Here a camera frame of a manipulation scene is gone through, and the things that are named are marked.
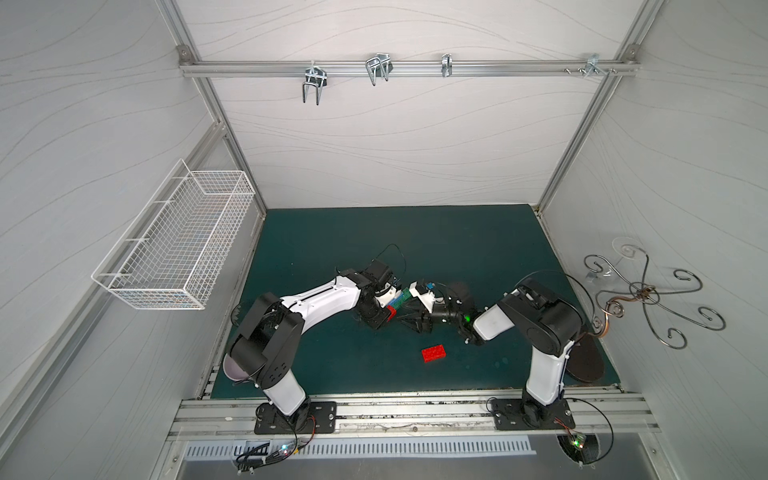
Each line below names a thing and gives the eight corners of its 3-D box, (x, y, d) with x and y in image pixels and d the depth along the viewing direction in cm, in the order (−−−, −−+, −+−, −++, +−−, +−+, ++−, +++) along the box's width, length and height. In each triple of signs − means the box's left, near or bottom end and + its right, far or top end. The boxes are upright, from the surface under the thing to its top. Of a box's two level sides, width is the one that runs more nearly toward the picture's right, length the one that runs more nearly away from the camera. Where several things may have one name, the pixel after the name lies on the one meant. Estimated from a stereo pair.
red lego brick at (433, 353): (424, 362, 85) (425, 359, 82) (421, 352, 86) (421, 349, 84) (445, 357, 86) (446, 353, 83) (441, 347, 87) (443, 343, 85)
